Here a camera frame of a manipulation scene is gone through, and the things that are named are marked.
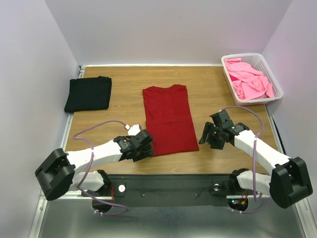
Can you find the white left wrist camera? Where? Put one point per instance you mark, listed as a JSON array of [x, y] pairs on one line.
[[132, 130]]

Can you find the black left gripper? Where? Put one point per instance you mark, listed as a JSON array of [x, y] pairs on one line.
[[148, 151]]

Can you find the folded black t-shirt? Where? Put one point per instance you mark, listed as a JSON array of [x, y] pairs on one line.
[[88, 94]]

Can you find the pink t-shirt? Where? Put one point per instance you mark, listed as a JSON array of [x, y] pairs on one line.
[[249, 83]]

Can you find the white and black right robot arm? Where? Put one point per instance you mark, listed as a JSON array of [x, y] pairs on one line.
[[287, 180]]

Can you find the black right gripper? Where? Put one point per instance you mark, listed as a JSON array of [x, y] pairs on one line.
[[208, 125]]

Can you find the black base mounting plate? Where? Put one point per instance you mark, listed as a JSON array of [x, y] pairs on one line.
[[171, 190]]

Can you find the white plastic laundry basket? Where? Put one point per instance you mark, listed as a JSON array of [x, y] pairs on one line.
[[258, 62]]

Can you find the red t-shirt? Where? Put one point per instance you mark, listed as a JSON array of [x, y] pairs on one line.
[[169, 120]]

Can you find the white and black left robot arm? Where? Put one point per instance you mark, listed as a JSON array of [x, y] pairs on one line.
[[62, 171]]

